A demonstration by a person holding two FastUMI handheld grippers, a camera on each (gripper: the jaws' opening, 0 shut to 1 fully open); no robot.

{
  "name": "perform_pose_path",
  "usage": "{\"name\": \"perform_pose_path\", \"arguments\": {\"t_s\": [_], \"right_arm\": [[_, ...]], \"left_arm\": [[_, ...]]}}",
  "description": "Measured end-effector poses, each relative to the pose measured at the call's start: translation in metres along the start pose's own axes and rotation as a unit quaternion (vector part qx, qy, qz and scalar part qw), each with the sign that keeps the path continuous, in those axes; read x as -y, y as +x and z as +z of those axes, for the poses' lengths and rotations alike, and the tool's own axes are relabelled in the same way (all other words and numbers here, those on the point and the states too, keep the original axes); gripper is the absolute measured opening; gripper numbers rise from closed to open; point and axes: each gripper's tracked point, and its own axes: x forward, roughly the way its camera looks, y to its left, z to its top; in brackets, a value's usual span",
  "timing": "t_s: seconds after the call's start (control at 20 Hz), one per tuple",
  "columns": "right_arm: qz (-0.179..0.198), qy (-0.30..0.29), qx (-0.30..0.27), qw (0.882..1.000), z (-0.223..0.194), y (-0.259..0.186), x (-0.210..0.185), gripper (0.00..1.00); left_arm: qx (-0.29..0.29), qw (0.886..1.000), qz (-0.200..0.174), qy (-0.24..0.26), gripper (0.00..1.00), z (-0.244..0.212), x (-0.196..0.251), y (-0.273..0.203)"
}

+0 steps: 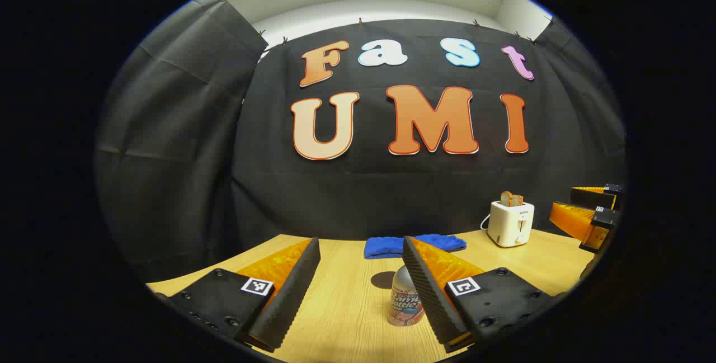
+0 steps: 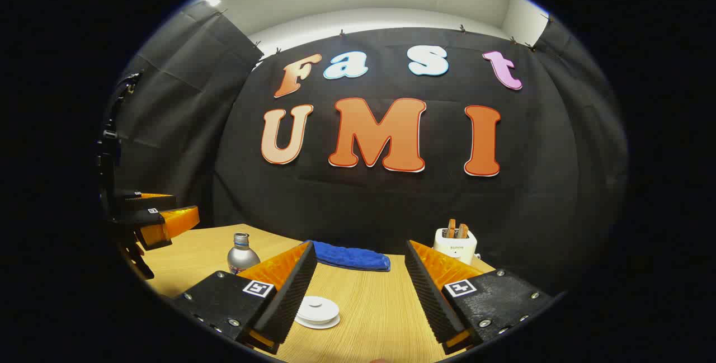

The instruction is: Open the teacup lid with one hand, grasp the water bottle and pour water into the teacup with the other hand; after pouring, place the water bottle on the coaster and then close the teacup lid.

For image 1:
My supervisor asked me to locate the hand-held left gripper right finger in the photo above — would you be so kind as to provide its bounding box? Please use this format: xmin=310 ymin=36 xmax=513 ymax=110
xmin=402 ymin=235 xmax=568 ymax=352

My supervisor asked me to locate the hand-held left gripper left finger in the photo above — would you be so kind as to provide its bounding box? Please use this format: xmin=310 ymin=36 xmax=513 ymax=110
xmin=154 ymin=237 xmax=322 ymax=352

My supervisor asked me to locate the silver water bottle red label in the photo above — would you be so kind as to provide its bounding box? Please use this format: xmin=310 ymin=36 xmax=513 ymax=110
xmin=387 ymin=265 xmax=426 ymax=327

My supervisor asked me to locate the blue towel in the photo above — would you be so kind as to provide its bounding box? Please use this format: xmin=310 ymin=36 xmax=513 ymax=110
xmin=364 ymin=234 xmax=468 ymax=260

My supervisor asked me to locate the white toaster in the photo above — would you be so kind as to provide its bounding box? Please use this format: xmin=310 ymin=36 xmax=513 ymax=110
xmin=487 ymin=200 xmax=535 ymax=248

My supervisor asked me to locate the black backdrop cloth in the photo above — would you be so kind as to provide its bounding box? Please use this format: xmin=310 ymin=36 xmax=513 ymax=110
xmin=95 ymin=0 xmax=627 ymax=285

